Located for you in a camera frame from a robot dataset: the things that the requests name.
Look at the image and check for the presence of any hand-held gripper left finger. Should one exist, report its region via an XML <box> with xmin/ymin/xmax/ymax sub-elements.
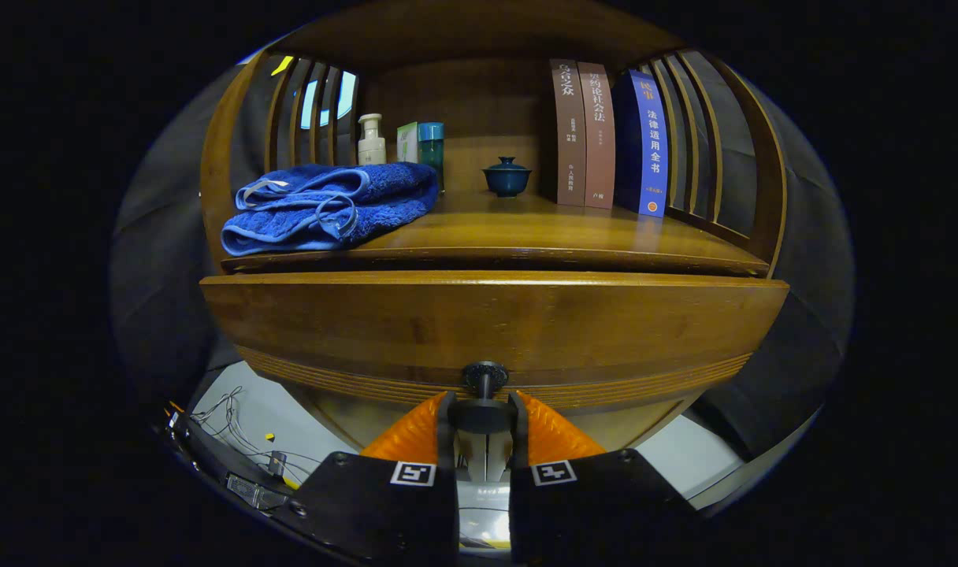
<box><xmin>290</xmin><ymin>391</ymin><xmax>458</xmax><ymax>564</ymax></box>

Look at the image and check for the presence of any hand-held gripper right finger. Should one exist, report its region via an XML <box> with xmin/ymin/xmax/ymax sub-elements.
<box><xmin>509</xmin><ymin>391</ymin><xmax>700</xmax><ymax>564</ymax></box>

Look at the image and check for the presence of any wooden drawer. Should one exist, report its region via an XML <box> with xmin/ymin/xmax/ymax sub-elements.
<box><xmin>200</xmin><ymin>272</ymin><xmax>789</xmax><ymax>450</ymax></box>

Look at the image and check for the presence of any wooden countertop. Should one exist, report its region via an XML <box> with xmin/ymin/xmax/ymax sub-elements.
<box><xmin>223</xmin><ymin>191</ymin><xmax>770</xmax><ymax>276</ymax></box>

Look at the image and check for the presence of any wooden cabinet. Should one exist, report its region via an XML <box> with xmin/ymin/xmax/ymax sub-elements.
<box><xmin>199</xmin><ymin>0</ymin><xmax>789</xmax><ymax>454</ymax></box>

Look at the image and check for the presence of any blue towel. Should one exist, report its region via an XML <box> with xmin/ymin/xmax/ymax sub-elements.
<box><xmin>221</xmin><ymin>163</ymin><xmax>439</xmax><ymax>257</ymax></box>

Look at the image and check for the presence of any blue lidded teacup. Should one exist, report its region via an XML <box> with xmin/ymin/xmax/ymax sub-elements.
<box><xmin>482</xmin><ymin>156</ymin><xmax>532</xmax><ymax>198</ymax></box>

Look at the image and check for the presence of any white pump bottle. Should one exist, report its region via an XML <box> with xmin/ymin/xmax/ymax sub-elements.
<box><xmin>358</xmin><ymin>113</ymin><xmax>387</xmax><ymax>166</ymax></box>

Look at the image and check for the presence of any teal bottle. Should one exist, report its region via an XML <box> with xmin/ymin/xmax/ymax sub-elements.
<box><xmin>418</xmin><ymin>122</ymin><xmax>446</xmax><ymax>194</ymax></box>

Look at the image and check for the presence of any blue book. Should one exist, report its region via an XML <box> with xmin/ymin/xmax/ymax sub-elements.
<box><xmin>615</xmin><ymin>69</ymin><xmax>670</xmax><ymax>217</ymax></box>

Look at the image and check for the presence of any reddish brown book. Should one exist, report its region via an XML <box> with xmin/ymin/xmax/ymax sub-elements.
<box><xmin>577</xmin><ymin>61</ymin><xmax>617</xmax><ymax>210</ymax></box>

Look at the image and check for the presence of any dark brown book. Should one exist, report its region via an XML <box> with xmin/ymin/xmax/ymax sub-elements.
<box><xmin>549</xmin><ymin>58</ymin><xmax>587</xmax><ymax>207</ymax></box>

